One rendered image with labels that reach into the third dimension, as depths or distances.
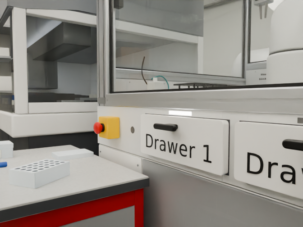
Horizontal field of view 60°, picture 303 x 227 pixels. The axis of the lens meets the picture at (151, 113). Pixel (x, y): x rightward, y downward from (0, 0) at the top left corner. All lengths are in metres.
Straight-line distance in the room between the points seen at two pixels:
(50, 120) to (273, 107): 1.04
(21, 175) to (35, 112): 0.62
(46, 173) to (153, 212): 0.31
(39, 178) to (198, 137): 0.39
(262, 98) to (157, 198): 0.41
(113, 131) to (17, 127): 0.55
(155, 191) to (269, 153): 0.37
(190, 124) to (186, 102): 0.06
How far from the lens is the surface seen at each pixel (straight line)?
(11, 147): 1.07
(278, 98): 0.49
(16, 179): 0.73
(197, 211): 0.65
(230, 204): 0.58
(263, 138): 0.49
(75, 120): 1.36
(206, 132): 0.56
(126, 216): 0.75
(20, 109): 1.29
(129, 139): 0.84
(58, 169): 0.74
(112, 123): 0.87
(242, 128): 0.51
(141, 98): 0.77
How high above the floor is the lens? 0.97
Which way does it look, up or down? 3 degrees down
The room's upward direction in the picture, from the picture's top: straight up
